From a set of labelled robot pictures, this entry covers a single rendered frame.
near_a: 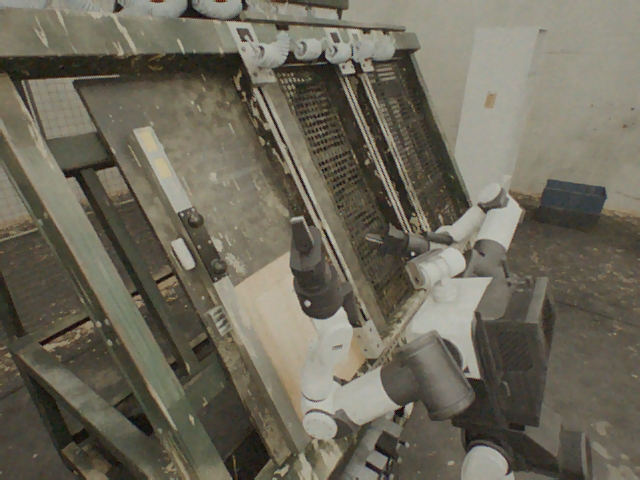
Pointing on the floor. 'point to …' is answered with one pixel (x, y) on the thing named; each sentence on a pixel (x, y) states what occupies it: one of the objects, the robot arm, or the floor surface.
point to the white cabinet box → (497, 103)
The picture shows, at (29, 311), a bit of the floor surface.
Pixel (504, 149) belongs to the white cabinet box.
